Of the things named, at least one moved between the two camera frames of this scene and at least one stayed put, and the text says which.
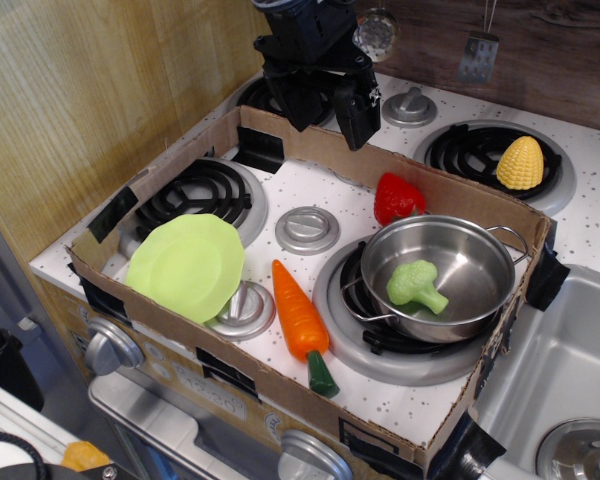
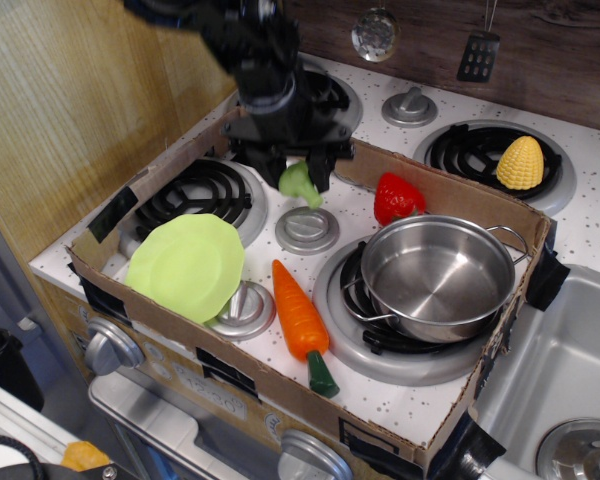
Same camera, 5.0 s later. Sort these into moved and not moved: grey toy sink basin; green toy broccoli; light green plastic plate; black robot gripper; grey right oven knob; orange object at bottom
Moved: green toy broccoli; black robot gripper
Not moved: light green plastic plate; grey toy sink basin; orange object at bottom; grey right oven knob
